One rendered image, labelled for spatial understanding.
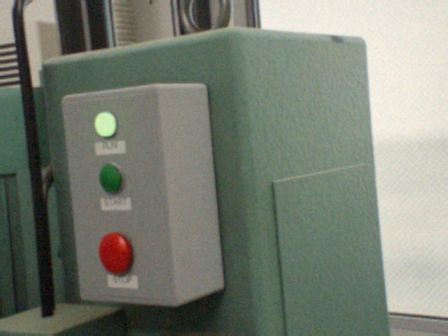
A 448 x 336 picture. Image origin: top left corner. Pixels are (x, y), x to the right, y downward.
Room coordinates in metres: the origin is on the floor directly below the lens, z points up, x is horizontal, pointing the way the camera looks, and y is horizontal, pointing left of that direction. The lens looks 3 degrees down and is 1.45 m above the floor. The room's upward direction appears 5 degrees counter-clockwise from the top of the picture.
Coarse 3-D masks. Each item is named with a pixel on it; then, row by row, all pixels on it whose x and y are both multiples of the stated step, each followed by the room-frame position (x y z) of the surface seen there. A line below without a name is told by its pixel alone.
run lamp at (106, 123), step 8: (104, 112) 0.57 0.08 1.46; (112, 112) 0.57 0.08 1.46; (96, 120) 0.58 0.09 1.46; (104, 120) 0.57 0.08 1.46; (112, 120) 0.57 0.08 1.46; (96, 128) 0.58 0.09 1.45; (104, 128) 0.57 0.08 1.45; (112, 128) 0.57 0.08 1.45; (104, 136) 0.58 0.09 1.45; (112, 136) 0.57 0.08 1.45
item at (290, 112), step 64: (64, 64) 0.69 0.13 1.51; (128, 64) 0.64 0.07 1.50; (192, 64) 0.61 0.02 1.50; (256, 64) 0.60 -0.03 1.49; (320, 64) 0.68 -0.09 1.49; (64, 128) 0.69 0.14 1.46; (256, 128) 0.59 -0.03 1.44; (320, 128) 0.67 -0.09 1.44; (64, 192) 0.70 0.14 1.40; (256, 192) 0.59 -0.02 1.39; (320, 192) 0.66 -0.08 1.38; (64, 256) 0.70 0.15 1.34; (256, 256) 0.58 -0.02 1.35; (320, 256) 0.65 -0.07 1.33; (128, 320) 0.66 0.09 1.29; (192, 320) 0.62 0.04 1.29; (256, 320) 0.58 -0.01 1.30; (320, 320) 0.64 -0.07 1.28; (384, 320) 0.74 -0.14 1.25
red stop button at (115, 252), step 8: (104, 240) 0.57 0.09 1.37; (112, 240) 0.57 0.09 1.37; (120, 240) 0.56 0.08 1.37; (104, 248) 0.57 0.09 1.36; (112, 248) 0.57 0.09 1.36; (120, 248) 0.56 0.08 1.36; (128, 248) 0.56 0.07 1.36; (104, 256) 0.57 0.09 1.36; (112, 256) 0.57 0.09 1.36; (120, 256) 0.56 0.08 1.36; (128, 256) 0.56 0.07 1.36; (104, 264) 0.57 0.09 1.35; (112, 264) 0.57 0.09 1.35; (120, 264) 0.56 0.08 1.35; (128, 264) 0.57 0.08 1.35; (112, 272) 0.57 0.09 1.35; (120, 272) 0.57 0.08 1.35
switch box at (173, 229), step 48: (96, 96) 0.58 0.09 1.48; (144, 96) 0.55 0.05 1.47; (192, 96) 0.58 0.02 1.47; (144, 144) 0.56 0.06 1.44; (192, 144) 0.57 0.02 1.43; (96, 192) 0.59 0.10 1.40; (144, 192) 0.56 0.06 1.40; (192, 192) 0.57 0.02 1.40; (96, 240) 0.59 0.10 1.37; (144, 240) 0.56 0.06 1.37; (192, 240) 0.57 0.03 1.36; (96, 288) 0.59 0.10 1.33; (144, 288) 0.56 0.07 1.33; (192, 288) 0.56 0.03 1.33
